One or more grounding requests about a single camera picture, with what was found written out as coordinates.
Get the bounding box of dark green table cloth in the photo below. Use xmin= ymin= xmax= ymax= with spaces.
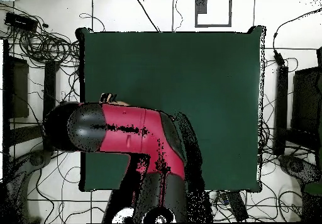
xmin=75 ymin=25 xmax=267 ymax=193

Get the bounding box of black floor box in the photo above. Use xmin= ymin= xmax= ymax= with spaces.
xmin=225 ymin=191 xmax=250 ymax=222

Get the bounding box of grey tripod base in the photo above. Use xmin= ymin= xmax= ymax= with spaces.
xmin=4 ymin=149 xmax=53 ymax=223
xmin=277 ymin=154 xmax=322 ymax=184

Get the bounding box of black electronics box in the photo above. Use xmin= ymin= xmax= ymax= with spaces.
xmin=4 ymin=12 xmax=38 ymax=32

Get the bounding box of thick black cable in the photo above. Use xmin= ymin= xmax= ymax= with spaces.
xmin=135 ymin=0 xmax=160 ymax=33

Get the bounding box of grey floor outlet frame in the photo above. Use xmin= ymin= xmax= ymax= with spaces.
xmin=194 ymin=0 xmax=233 ymax=28

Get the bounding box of black metal frame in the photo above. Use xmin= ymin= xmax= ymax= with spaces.
xmin=272 ymin=46 xmax=322 ymax=157
xmin=2 ymin=38 xmax=60 ymax=157

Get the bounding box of black cable with connector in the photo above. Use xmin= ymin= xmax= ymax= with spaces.
xmin=272 ymin=7 xmax=322 ymax=67

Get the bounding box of black cable tangle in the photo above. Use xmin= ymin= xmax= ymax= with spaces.
xmin=0 ymin=2 xmax=81 ymax=69

